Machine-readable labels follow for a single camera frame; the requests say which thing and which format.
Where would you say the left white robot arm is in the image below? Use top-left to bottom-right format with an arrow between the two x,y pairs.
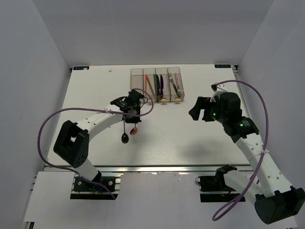
53,89 -> 144,190

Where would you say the black spoon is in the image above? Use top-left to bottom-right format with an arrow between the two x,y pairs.
121,119 -> 129,144

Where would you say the left xdof label sticker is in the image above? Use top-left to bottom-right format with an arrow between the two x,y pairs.
73,66 -> 90,71

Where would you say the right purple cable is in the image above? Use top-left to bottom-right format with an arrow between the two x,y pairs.
211,80 -> 269,221

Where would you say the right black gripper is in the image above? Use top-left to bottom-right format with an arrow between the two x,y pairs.
188,97 -> 227,124

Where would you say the lone teal chopstick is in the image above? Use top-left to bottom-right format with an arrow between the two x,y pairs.
149,83 -> 157,102

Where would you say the pink handled fork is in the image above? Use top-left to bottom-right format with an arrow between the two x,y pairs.
174,73 -> 183,97

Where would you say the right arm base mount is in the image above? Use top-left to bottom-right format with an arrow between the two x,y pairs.
195,165 -> 239,203

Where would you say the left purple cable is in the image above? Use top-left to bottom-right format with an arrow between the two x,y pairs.
37,88 -> 155,200

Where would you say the black handled fork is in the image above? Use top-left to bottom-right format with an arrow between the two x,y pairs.
169,73 -> 180,97

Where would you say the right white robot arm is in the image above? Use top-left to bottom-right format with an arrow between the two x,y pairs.
189,92 -> 305,224

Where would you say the blue knife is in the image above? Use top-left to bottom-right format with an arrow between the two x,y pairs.
160,75 -> 164,98

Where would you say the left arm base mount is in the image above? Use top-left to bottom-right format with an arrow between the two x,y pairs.
70,176 -> 121,200

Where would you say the blue handled iridescent spoon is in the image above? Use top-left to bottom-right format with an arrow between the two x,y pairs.
130,124 -> 138,135

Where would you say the clear container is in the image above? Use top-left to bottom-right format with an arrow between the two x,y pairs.
130,68 -> 144,95
143,68 -> 157,102
167,67 -> 185,102
155,67 -> 171,103

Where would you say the right xdof label sticker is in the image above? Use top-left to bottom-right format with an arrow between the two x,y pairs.
214,64 -> 231,68

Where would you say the aluminium table right rail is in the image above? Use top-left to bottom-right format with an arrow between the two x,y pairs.
232,64 -> 248,105

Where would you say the aluminium table front rail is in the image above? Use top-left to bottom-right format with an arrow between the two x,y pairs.
42,164 -> 253,174

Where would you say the xdof label sticker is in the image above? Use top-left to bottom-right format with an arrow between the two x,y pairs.
214,64 -> 231,68
73,66 -> 90,71

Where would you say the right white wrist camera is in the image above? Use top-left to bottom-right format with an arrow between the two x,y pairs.
210,83 -> 228,103

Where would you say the aluminium table rail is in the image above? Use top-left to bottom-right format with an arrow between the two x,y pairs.
232,64 -> 248,105
42,164 -> 253,174

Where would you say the black knife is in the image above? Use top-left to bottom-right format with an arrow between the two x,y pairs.
156,75 -> 161,96

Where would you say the purple cable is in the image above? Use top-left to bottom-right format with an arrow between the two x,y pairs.
211,80 -> 269,221
37,88 -> 155,200

